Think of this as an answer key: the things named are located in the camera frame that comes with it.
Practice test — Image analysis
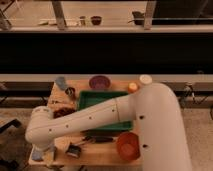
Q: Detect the dark background pot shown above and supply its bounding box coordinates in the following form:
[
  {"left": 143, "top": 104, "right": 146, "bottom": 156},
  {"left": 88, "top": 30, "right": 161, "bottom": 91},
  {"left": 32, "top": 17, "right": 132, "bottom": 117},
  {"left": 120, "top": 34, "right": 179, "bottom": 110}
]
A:
[{"left": 132, "top": 11, "right": 144, "bottom": 25}]

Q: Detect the small background jar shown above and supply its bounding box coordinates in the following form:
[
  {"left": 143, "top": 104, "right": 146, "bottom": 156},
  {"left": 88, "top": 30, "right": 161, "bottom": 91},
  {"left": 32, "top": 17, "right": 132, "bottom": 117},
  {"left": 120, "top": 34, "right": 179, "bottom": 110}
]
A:
[{"left": 79, "top": 16, "right": 86, "bottom": 26}]

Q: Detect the small metal cup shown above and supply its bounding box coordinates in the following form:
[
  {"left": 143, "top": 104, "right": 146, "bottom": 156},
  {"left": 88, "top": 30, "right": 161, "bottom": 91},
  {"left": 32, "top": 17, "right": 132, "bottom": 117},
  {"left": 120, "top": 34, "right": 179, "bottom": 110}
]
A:
[{"left": 65, "top": 87, "right": 76, "bottom": 100}]

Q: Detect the blue sponge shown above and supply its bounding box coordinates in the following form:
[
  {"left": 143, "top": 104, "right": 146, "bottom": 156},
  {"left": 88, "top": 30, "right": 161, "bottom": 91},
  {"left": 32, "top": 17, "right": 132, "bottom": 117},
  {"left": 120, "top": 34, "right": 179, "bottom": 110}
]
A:
[{"left": 31, "top": 149, "right": 43, "bottom": 162}]

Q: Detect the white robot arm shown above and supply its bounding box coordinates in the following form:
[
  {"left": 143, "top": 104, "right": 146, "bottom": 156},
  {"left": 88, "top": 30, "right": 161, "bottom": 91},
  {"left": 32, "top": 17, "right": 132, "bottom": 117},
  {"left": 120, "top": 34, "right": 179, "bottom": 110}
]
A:
[{"left": 25, "top": 82, "right": 192, "bottom": 171}]

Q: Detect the white lidded container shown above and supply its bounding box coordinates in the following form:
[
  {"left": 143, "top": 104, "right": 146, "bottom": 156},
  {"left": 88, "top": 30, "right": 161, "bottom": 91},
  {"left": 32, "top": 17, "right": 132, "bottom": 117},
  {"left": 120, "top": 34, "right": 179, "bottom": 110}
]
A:
[{"left": 139, "top": 74, "right": 153, "bottom": 85}]

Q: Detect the green plastic tray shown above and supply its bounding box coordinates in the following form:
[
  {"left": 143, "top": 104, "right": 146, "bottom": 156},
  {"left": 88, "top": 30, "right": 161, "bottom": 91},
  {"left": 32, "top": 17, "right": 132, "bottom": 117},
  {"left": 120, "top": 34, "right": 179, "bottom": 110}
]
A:
[{"left": 77, "top": 91, "right": 133, "bottom": 131}]

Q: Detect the orange plastic bowl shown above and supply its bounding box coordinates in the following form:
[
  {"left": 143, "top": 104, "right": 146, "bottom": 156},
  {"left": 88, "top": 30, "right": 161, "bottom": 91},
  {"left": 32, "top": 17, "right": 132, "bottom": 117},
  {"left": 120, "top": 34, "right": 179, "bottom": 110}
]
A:
[{"left": 116, "top": 132, "right": 140, "bottom": 162}]

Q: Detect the dark red background bowl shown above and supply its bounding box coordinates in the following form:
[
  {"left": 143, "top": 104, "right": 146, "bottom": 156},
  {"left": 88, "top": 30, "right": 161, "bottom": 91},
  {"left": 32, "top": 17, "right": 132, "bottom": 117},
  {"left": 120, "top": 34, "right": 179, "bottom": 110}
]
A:
[{"left": 91, "top": 16, "right": 102, "bottom": 25}]

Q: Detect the blue plastic cup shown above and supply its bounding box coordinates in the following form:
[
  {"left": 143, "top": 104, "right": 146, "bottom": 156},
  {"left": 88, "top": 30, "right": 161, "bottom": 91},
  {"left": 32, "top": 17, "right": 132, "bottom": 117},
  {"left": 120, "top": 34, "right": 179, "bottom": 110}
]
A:
[{"left": 55, "top": 77, "right": 67, "bottom": 91}]

